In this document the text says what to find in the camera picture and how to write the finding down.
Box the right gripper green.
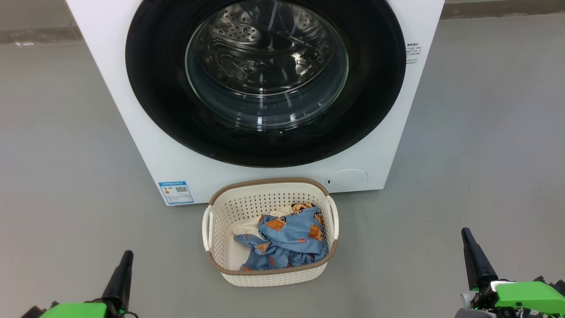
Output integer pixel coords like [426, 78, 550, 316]
[457, 227, 565, 318]

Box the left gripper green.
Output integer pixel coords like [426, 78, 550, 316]
[20, 250, 137, 318]

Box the black round glass washer door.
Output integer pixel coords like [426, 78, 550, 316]
[125, 0, 407, 168]

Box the white front-load washing machine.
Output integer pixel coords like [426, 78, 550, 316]
[66, 0, 445, 206]

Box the blue energy label sticker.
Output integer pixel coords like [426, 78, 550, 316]
[158, 180, 195, 205]

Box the cream perforated laundry basket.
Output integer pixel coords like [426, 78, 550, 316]
[202, 178, 339, 288]

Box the round white filter cover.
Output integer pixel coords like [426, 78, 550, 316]
[326, 169, 369, 193]

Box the small printed warning label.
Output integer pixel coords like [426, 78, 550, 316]
[405, 42, 422, 65]

